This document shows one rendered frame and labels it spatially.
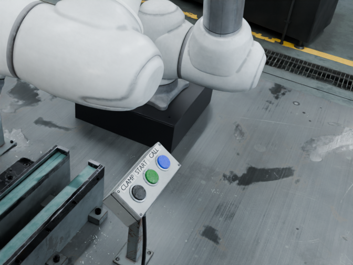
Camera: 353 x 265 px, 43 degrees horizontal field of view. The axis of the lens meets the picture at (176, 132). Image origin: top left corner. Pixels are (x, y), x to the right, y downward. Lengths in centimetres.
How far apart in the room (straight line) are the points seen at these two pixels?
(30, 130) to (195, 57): 54
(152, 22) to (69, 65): 73
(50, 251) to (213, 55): 61
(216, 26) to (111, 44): 64
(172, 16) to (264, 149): 50
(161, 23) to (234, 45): 21
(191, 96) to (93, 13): 88
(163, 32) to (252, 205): 52
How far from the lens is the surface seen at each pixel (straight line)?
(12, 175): 119
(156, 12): 125
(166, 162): 90
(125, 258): 107
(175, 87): 137
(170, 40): 124
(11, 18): 57
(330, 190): 138
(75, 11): 55
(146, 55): 53
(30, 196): 108
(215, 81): 123
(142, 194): 84
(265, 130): 152
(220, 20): 113
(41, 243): 100
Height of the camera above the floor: 167
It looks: 38 degrees down
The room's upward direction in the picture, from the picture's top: 9 degrees clockwise
